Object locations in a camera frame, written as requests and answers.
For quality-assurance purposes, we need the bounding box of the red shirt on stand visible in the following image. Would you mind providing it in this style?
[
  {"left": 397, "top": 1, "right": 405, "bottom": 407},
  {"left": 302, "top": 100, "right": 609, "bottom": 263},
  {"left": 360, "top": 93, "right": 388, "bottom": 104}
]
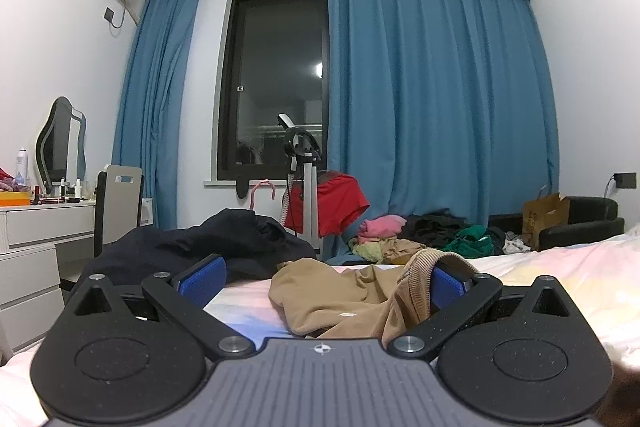
[{"left": 284, "top": 171, "right": 370, "bottom": 237}]

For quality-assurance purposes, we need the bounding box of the pink clothes hanger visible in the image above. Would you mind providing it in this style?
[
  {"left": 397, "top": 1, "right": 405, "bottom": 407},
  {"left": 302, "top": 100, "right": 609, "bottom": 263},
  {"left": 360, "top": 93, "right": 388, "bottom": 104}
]
[{"left": 248, "top": 178, "right": 278, "bottom": 212}]

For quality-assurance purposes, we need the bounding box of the black wall socket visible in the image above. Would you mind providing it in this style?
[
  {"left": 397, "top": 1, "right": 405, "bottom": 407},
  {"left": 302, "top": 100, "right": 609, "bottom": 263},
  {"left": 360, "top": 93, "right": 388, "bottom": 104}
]
[{"left": 613, "top": 171, "right": 638, "bottom": 190}]

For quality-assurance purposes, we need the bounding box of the yellow-green garment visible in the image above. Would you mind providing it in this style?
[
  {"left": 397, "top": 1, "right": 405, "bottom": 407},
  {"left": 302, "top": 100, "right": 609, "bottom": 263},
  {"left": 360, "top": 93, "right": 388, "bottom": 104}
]
[{"left": 348, "top": 237, "right": 385, "bottom": 263}]

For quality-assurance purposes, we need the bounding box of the tan t-shirt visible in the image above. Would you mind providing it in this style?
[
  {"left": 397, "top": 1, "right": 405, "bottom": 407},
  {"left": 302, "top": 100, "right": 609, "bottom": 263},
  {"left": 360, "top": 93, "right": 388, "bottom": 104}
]
[{"left": 269, "top": 248, "right": 477, "bottom": 345}]

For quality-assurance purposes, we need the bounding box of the black clothes pile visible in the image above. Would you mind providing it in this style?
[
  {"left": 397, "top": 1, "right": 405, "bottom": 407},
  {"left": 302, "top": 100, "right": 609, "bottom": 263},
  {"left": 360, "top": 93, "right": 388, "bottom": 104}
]
[{"left": 398, "top": 213, "right": 469, "bottom": 249}]

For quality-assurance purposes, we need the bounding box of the pastel bed sheet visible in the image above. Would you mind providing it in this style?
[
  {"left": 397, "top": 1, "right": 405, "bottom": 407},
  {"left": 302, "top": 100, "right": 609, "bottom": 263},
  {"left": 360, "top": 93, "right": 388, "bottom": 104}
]
[{"left": 0, "top": 222, "right": 640, "bottom": 427}]

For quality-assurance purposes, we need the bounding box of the person's right hand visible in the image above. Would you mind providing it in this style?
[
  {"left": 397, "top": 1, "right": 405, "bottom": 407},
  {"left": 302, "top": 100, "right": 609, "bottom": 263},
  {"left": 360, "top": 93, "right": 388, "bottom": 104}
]
[{"left": 597, "top": 362, "right": 640, "bottom": 427}]

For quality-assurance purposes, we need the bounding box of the brown paper bag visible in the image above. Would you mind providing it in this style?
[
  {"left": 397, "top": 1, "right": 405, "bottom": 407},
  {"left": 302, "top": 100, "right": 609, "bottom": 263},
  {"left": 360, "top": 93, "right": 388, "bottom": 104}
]
[{"left": 522, "top": 185, "right": 570, "bottom": 251}]

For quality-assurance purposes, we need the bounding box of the grey black chair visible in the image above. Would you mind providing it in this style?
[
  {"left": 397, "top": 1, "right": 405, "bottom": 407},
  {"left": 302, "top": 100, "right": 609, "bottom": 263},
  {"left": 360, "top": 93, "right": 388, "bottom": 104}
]
[{"left": 93, "top": 165, "right": 144, "bottom": 257}]

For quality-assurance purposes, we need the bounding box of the dark window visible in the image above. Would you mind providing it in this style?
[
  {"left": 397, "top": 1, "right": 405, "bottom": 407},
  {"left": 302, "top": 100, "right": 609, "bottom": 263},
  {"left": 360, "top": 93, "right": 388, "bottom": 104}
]
[{"left": 215, "top": 0, "right": 330, "bottom": 181}]

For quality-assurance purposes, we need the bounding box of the wavy vanity mirror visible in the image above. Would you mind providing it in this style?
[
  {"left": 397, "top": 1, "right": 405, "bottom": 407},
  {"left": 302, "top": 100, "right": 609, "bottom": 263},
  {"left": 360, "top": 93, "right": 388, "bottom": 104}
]
[{"left": 35, "top": 96, "right": 87, "bottom": 195}]

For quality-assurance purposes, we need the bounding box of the right blue curtain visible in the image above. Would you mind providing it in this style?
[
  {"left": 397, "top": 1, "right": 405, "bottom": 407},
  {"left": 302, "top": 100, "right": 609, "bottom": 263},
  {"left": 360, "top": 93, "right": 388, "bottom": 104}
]
[{"left": 324, "top": 0, "right": 561, "bottom": 228}]

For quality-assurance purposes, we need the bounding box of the blue curtain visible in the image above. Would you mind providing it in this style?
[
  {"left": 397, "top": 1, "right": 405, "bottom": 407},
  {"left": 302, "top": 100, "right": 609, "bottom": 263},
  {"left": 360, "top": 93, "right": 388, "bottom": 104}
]
[
  {"left": 324, "top": 0, "right": 561, "bottom": 228},
  {"left": 112, "top": 0, "right": 200, "bottom": 230}
]

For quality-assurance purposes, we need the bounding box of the green garment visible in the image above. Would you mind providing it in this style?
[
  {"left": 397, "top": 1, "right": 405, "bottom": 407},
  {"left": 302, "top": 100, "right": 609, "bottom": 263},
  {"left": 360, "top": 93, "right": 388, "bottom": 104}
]
[{"left": 442, "top": 225, "right": 495, "bottom": 259}]

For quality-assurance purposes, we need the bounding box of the left blue curtain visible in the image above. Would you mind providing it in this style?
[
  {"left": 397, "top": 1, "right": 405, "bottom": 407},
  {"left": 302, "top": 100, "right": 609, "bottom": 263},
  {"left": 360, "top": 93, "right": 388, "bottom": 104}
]
[{"left": 112, "top": 0, "right": 200, "bottom": 230}]

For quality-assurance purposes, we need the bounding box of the black armchair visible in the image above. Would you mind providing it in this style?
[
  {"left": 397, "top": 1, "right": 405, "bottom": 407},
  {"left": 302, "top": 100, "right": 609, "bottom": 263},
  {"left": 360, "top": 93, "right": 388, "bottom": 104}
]
[{"left": 488, "top": 196, "right": 625, "bottom": 251}]

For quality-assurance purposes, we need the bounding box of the white dresser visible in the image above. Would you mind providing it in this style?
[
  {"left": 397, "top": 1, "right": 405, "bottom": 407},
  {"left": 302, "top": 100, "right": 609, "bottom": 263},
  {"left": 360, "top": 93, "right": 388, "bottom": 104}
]
[{"left": 1, "top": 202, "right": 94, "bottom": 359}]

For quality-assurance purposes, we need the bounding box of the dark navy jacket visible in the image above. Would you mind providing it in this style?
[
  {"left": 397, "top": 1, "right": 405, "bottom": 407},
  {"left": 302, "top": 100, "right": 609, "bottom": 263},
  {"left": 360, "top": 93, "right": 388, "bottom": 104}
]
[{"left": 80, "top": 209, "right": 316, "bottom": 285}]

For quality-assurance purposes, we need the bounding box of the beige garment in pile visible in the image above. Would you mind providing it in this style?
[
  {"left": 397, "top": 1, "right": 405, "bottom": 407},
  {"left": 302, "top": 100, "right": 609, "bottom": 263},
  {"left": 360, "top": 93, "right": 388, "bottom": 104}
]
[{"left": 381, "top": 237, "right": 424, "bottom": 265}]

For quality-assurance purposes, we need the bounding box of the pink folded garment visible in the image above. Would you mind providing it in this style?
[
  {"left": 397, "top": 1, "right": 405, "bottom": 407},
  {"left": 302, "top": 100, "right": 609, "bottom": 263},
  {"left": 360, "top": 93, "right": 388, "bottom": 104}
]
[{"left": 358, "top": 215, "right": 407, "bottom": 241}]

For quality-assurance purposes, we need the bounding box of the silver garment steamer stand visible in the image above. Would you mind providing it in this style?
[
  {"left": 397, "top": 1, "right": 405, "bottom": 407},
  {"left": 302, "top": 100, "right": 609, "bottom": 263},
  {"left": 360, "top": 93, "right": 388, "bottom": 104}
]
[{"left": 278, "top": 113, "right": 321, "bottom": 257}]

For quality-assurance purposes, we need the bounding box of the white spray bottle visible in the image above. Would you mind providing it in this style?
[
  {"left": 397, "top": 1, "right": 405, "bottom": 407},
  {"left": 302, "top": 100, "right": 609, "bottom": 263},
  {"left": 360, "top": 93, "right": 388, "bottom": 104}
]
[{"left": 14, "top": 147, "right": 29, "bottom": 187}]

